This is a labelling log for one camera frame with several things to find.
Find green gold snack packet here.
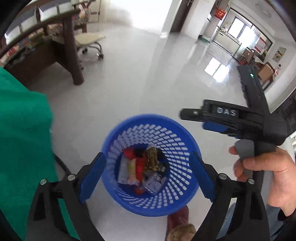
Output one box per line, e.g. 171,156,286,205
144,144,166,174

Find long red snack package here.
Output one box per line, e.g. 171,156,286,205
123,147,147,195

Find blue plastic trash basket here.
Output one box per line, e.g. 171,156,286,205
102,114,200,217

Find person's right hand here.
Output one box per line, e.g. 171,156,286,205
233,148,295,217

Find green tablecloth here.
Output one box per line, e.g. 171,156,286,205
0,67,79,241

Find brown slipper foot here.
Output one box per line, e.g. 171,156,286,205
165,206,196,241

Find grey rectangular wrapper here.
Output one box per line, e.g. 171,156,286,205
117,155,129,185

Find white cushioned rolling stool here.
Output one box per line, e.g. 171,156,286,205
75,32,105,60

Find dark wooden long table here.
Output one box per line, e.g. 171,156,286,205
1,9,84,87

